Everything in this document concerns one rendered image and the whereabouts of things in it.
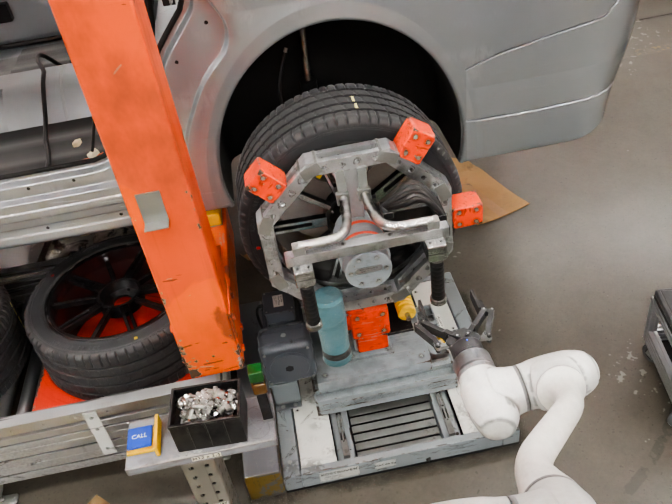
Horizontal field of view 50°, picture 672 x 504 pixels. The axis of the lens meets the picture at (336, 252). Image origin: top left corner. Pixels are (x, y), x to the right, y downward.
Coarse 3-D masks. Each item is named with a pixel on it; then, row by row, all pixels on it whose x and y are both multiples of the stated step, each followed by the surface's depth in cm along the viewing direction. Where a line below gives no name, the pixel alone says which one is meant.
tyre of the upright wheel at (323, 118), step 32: (320, 96) 199; (352, 96) 198; (384, 96) 202; (256, 128) 208; (288, 128) 193; (320, 128) 188; (352, 128) 189; (384, 128) 190; (288, 160) 192; (448, 160) 200; (256, 224) 203; (256, 256) 210
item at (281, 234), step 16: (400, 176) 205; (304, 192) 203; (384, 192) 206; (336, 208) 212; (400, 208) 210; (416, 208) 225; (288, 224) 207; (304, 224) 210; (320, 224) 209; (288, 240) 225; (400, 256) 223; (320, 272) 223; (336, 272) 222
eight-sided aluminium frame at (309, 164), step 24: (360, 144) 188; (384, 144) 187; (312, 168) 184; (336, 168) 186; (408, 168) 189; (432, 168) 197; (288, 192) 188; (432, 192) 203; (264, 216) 192; (264, 240) 197; (408, 264) 218; (288, 288) 209; (360, 288) 219; (384, 288) 222; (408, 288) 217
